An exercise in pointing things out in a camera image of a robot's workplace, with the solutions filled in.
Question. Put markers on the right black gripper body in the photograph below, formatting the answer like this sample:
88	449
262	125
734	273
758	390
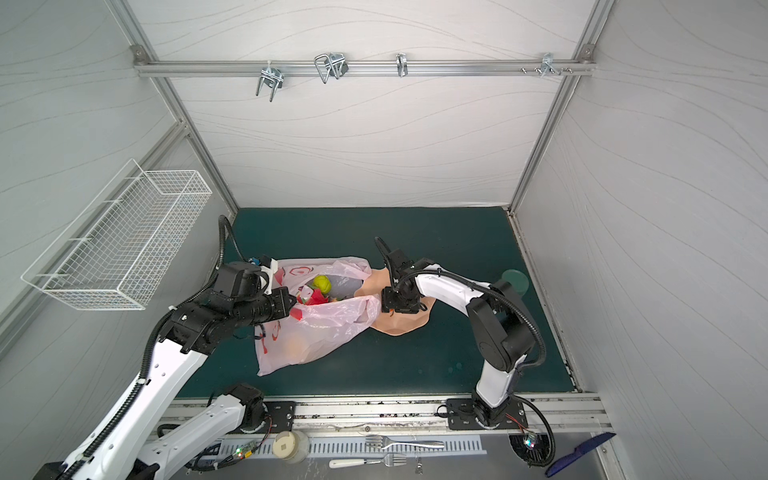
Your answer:
398	264

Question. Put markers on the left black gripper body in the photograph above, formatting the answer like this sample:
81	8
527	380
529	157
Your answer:
271	307

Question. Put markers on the pink strawberry plastic bag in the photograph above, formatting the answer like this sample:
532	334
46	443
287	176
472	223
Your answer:
309	333

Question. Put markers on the red dragon fruit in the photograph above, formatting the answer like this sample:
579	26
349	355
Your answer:
307	295

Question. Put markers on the green apple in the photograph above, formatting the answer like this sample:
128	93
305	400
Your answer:
322	283

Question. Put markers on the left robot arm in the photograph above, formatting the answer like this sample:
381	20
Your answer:
239	294

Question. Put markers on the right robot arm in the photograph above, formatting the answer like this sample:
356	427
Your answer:
507	337

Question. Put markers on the peach scalloped fruit plate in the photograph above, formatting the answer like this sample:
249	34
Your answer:
393	324

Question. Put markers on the green lidded glass jar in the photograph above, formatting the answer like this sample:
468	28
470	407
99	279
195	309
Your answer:
518	280

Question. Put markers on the silver fork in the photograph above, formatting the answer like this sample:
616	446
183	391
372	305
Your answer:
384	443

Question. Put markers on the black round fan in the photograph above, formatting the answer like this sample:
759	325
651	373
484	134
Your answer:
534	449

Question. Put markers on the metal hook clamp left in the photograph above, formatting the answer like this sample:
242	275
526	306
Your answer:
271	79

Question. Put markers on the metal hook clamp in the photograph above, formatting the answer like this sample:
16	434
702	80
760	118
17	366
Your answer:
271	79
331	65

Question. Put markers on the blue plastic tool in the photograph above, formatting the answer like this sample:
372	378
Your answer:
578	452

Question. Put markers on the metal hook clamp middle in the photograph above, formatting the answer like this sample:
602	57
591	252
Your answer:
331	65

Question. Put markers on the metal bolt clamp right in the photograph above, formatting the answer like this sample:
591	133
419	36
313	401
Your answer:
548	66

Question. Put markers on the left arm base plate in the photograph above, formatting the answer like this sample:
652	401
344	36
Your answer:
282	416

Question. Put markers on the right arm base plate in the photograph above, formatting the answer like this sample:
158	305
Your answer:
465	414

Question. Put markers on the white handled fork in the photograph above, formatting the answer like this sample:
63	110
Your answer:
389	460

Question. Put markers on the white wire basket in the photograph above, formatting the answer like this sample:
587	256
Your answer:
114	254

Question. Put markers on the metal ring clamp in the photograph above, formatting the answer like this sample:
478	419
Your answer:
401	65

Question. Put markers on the aluminium cross rail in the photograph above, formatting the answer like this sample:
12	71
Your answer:
357	68

